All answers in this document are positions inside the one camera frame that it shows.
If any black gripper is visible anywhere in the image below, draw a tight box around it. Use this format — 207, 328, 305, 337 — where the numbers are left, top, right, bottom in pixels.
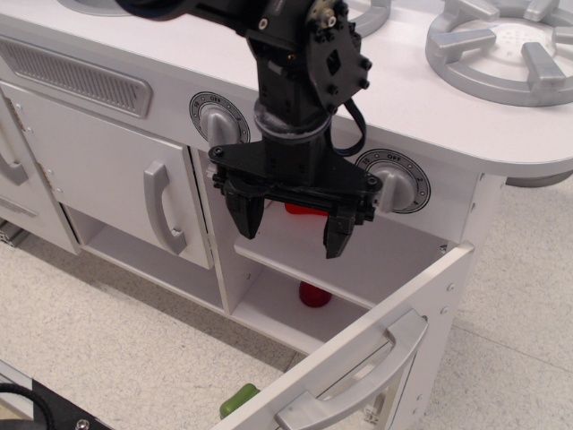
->
209, 131, 382, 259

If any white toy oven door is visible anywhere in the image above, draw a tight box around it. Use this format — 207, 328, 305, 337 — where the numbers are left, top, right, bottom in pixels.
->
216, 242, 475, 429

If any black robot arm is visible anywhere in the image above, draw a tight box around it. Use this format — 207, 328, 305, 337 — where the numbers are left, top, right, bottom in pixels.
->
121, 1, 382, 259

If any red toy on upper shelf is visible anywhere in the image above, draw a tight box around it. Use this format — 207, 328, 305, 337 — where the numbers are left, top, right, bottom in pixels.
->
284, 203, 328, 216

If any red toy on shelf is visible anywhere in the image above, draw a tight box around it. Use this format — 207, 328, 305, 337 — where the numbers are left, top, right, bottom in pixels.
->
284, 203, 328, 216
298, 281, 332, 308

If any red toy on lower shelf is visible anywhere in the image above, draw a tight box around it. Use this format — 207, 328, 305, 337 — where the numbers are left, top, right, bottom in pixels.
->
298, 281, 332, 308

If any grey right control knob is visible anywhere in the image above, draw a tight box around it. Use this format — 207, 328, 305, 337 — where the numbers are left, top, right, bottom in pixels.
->
355, 149, 431, 214

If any grey control knob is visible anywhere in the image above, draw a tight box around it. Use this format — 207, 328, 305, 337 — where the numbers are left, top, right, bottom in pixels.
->
355, 149, 431, 214
189, 91, 251, 152

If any grey left control knob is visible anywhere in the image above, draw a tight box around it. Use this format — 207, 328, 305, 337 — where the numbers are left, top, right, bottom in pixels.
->
189, 91, 251, 152

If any green toy bell pepper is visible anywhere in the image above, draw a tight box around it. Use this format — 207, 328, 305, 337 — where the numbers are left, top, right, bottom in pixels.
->
219, 383, 260, 419

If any white toy kitchen unit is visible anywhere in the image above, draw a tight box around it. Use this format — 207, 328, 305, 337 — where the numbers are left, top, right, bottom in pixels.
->
1, 1, 572, 429

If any silver vent grille panel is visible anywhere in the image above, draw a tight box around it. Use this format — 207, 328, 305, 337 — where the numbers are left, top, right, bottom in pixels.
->
1, 37, 152, 117

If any silver middle stove burner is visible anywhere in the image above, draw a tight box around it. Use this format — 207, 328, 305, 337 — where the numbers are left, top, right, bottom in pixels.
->
349, 0, 392, 38

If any silver stove burner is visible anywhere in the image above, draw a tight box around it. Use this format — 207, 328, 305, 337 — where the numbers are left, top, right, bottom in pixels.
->
349, 0, 392, 38
425, 1, 572, 108

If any white far left door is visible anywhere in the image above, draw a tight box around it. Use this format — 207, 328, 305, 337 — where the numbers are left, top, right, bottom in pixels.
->
1, 96, 80, 254

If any silver right stove burner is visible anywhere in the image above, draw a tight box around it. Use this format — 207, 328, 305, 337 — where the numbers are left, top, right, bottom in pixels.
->
425, 1, 572, 108

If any white cabinet door grey handle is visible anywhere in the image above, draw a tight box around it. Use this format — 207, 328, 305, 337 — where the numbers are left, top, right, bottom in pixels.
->
2, 82, 215, 271

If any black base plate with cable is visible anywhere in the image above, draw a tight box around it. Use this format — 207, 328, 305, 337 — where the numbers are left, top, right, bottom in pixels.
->
1, 381, 111, 430

